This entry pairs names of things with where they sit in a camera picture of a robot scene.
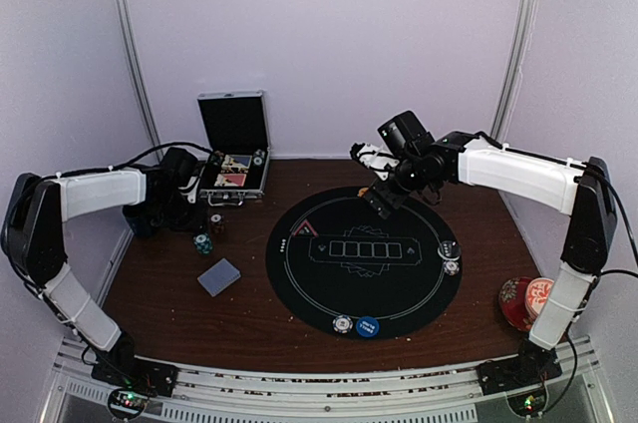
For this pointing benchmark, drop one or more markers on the blue white 10 chip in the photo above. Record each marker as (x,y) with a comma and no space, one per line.
(342,324)
(451,267)

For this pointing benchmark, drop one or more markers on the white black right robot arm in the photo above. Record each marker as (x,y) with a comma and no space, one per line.
(579,193)

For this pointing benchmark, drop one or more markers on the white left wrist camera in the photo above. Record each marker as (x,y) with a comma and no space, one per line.
(190,191)

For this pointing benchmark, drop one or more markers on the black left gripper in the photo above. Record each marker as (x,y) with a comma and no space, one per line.
(197,222)

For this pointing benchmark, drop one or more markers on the red triangular all-in marker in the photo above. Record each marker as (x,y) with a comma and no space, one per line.
(305,228)

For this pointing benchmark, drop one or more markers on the red card deck in case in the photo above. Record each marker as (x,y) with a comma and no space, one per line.
(230,180)

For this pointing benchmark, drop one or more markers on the blue card deck in case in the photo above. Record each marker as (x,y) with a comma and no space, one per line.
(237,161)

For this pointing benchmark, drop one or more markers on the mixed chip stack in case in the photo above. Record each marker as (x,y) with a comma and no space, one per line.
(215,159)

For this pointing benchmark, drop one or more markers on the red floral plate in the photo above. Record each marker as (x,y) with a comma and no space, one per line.
(514,305)

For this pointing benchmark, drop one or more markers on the black white dealer button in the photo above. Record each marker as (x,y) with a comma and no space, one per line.
(449,250)

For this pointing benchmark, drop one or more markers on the right metal frame post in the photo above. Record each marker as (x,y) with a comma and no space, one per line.
(513,71)

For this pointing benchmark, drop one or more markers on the metal frame post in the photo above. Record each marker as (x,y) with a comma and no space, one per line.
(135,70)
(513,71)

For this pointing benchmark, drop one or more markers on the left metal frame post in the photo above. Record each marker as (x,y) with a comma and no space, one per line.
(135,70)

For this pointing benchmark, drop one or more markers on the front aluminium rail base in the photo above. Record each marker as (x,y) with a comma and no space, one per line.
(451,393)

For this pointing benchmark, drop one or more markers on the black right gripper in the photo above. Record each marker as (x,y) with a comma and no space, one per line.
(394,201)

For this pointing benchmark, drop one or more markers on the brown 100 chip stack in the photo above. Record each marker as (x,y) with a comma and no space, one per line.
(217,223)

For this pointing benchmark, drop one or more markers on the aluminium poker case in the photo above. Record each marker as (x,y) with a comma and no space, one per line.
(235,124)

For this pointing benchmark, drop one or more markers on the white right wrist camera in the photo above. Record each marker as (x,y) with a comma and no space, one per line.
(376,159)

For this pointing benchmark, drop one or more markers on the green chip stack in case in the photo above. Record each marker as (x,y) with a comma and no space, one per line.
(258,158)

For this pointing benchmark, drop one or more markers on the grey playing card deck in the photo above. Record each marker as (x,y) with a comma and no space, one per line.
(219,277)

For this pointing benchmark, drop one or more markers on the green blue 50 chip stack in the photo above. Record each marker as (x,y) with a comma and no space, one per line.
(203,243)

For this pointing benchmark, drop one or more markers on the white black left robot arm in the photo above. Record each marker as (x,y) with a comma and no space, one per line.
(32,234)

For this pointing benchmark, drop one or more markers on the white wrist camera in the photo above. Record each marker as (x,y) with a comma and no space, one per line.
(376,159)
(190,191)

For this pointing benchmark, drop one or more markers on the round black poker mat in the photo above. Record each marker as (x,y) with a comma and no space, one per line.
(361,265)

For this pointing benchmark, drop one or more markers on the blue small blind button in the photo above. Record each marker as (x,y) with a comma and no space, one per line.
(367,327)

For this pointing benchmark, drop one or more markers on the dark blue mug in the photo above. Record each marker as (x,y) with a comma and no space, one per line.
(140,221)

